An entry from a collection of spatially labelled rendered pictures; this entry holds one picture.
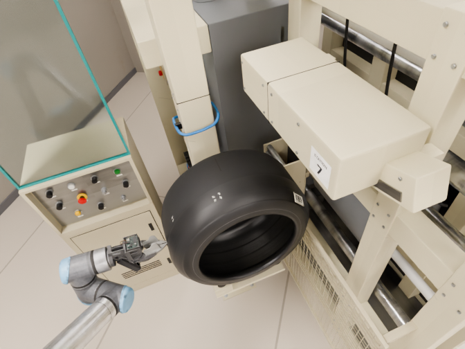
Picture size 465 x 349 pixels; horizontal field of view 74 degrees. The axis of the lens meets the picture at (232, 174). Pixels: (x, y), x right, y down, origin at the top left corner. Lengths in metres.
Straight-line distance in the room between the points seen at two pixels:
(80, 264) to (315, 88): 0.98
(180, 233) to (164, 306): 1.49
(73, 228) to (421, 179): 1.74
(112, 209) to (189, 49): 1.16
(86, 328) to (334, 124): 0.96
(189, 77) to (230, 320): 1.76
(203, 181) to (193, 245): 0.23
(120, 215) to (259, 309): 1.19
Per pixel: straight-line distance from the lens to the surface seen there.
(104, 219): 1.94
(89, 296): 1.32
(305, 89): 0.93
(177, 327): 2.47
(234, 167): 1.11
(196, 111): 1.22
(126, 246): 1.22
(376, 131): 0.80
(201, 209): 1.05
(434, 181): 0.82
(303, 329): 2.38
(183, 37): 1.09
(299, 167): 1.57
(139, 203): 1.91
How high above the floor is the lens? 2.27
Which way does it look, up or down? 46 degrees down
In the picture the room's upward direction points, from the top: 9 degrees counter-clockwise
